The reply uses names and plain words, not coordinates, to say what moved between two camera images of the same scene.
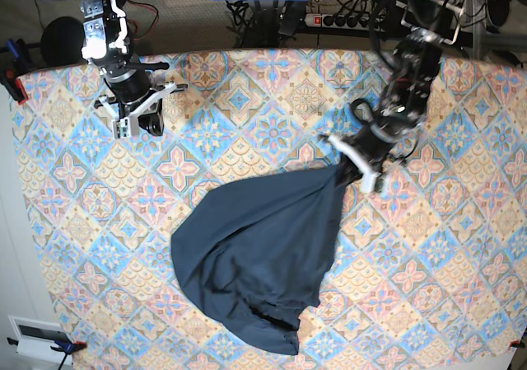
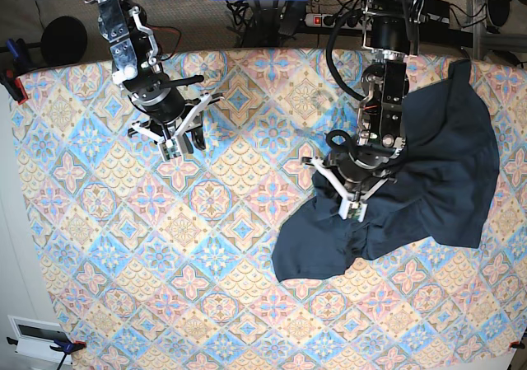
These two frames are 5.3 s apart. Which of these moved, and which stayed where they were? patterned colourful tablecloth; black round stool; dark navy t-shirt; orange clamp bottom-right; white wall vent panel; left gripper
Moved: left gripper; dark navy t-shirt
Stayed: patterned colourful tablecloth; white wall vent panel; orange clamp bottom-right; black round stool
